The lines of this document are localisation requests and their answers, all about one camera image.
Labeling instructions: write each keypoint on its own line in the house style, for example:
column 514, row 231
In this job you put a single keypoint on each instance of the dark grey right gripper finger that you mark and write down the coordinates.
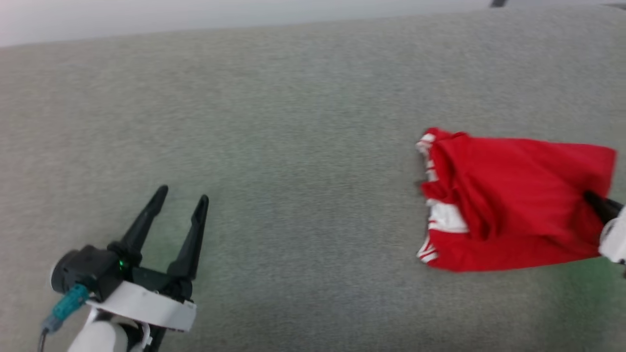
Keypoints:
column 604, row 206

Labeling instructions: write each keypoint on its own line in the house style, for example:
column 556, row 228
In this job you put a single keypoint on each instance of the grey fabric table cover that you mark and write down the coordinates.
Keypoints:
column 313, row 146

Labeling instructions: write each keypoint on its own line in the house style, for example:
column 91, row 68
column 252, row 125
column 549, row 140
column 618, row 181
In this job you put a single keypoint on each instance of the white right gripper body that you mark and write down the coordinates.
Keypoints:
column 616, row 239

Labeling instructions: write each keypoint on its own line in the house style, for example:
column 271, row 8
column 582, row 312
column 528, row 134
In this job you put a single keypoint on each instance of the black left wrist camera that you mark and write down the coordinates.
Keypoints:
column 85, row 269

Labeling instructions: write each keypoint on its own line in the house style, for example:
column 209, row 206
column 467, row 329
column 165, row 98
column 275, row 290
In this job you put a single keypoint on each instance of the red jersey with white stripes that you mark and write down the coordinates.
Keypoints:
column 513, row 195

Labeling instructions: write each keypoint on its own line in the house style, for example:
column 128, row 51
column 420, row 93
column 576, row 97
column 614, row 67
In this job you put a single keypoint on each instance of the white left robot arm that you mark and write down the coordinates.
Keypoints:
column 98, row 337

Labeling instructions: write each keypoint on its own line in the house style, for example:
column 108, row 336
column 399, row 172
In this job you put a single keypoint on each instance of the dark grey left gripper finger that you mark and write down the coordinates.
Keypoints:
column 193, row 239
column 144, row 220

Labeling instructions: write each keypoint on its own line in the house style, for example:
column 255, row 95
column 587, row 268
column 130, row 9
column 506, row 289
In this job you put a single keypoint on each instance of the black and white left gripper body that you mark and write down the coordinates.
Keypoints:
column 146, row 303

